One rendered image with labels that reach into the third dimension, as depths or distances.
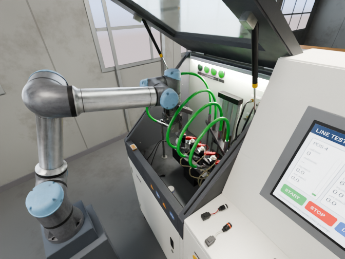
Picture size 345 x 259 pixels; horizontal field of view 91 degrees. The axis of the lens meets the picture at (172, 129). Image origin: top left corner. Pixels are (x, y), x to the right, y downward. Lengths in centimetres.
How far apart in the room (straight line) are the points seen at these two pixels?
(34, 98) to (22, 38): 168
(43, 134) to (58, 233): 40
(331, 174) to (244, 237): 36
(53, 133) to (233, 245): 78
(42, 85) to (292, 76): 72
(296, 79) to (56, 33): 212
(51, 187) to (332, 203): 92
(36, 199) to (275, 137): 87
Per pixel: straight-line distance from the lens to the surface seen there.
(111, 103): 59
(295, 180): 67
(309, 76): 62
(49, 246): 98
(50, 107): 59
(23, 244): 227
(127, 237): 188
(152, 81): 75
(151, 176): 96
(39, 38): 228
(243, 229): 80
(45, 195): 83
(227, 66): 98
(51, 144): 81
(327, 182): 64
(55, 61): 231
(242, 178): 77
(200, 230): 77
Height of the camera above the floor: 167
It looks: 35 degrees down
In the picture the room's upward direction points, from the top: 2 degrees counter-clockwise
